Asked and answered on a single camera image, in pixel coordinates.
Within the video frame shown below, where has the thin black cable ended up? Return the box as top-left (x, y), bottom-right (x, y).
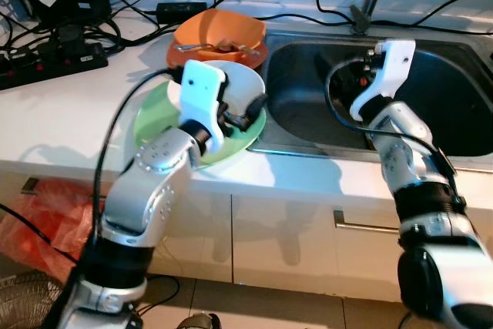
top-left (0, 204), bottom-right (86, 264)

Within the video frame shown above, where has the white ceramic bowl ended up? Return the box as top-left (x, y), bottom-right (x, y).
top-left (179, 59), bottom-right (268, 137)

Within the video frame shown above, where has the orange plate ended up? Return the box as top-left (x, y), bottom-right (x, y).
top-left (167, 36), bottom-right (270, 68)

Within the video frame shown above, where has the black power strip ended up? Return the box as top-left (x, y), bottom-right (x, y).
top-left (0, 40), bottom-right (109, 89)

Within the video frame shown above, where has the light green plate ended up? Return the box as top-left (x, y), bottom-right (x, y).
top-left (132, 81), bottom-right (268, 170)

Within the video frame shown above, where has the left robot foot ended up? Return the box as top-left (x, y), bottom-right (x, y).
top-left (177, 312), bottom-right (220, 329)

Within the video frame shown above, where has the silver metal fork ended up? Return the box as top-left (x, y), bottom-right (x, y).
top-left (216, 38), bottom-right (260, 56)

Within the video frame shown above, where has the black plug adapter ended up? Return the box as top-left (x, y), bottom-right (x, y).
top-left (58, 25), bottom-right (86, 49)

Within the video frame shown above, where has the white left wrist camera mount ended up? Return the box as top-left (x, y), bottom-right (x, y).
top-left (167, 62), bottom-right (230, 154)

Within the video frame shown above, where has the glossy white cabinet door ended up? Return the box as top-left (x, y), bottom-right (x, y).
top-left (231, 183), bottom-right (493, 307)
top-left (0, 175), bottom-right (236, 284)

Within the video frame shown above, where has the silver metal spoon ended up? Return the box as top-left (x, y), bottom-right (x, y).
top-left (176, 42), bottom-right (224, 52)

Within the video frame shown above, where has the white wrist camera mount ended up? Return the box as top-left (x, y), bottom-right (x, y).
top-left (350, 40), bottom-right (417, 122)
top-left (167, 62), bottom-right (230, 154)

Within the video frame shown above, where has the orange plastic bowl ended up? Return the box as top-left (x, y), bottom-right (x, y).
top-left (176, 8), bottom-right (267, 56)

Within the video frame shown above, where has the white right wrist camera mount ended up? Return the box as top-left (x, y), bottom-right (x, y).
top-left (350, 40), bottom-right (417, 122)

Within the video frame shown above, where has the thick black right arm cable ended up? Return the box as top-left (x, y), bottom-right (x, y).
top-left (324, 55), bottom-right (467, 206)

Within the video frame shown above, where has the long silver cabinet handle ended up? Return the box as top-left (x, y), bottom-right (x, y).
top-left (333, 210), bottom-right (403, 235)

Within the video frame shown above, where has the stainless steel sink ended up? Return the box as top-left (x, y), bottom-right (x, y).
top-left (258, 31), bottom-right (493, 162)

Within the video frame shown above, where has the black power adapter brick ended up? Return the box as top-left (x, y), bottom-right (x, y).
top-left (156, 2), bottom-right (207, 23)

